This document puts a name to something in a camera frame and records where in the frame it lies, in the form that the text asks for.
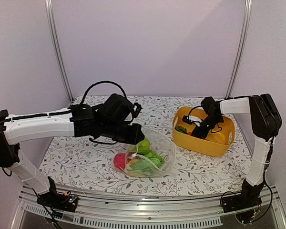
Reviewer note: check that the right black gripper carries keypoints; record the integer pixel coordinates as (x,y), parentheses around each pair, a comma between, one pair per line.
(195,132)

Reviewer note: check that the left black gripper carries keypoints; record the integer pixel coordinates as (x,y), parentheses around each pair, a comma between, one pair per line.
(134,139)

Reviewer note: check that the red apple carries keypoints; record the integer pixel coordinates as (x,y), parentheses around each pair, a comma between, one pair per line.
(120,161)

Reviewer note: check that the green lettuce leaf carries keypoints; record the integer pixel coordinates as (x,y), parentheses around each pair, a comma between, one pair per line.
(181,129)

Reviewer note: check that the green cucumber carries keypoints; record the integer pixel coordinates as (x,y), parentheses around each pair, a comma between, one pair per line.
(143,168)

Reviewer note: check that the clear zip top bag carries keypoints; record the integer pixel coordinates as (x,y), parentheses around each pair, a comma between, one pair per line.
(159,143)

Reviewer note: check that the yellow lemon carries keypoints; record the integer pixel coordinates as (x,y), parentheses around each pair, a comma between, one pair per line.
(132,162)

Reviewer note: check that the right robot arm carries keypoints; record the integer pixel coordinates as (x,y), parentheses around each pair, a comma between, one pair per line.
(265,121)

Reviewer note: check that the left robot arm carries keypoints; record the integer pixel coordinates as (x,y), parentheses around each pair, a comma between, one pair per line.
(108,119)

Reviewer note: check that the floral tablecloth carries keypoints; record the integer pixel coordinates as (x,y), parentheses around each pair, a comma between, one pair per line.
(83,164)

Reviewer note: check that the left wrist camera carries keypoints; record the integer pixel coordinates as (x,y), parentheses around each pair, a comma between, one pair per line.
(136,110)

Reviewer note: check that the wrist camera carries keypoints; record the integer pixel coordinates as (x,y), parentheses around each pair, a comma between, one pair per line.
(189,119)
(136,110)

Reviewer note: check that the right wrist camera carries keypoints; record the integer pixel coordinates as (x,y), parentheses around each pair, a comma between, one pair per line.
(189,119)

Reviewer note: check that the aluminium front rail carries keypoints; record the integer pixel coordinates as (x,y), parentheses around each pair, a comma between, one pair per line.
(102,210)

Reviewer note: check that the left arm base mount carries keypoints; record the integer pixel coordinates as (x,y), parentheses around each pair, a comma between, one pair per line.
(58,201)

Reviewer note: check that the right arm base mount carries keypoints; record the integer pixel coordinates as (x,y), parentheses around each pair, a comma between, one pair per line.
(245,208)

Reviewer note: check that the right aluminium post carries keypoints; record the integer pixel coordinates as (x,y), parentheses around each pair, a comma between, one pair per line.
(240,48)

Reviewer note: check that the aluminium post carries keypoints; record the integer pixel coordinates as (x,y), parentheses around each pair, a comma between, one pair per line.
(240,48)
(57,49)

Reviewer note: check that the left aluminium post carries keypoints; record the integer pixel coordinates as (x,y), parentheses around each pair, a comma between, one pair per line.
(57,49)

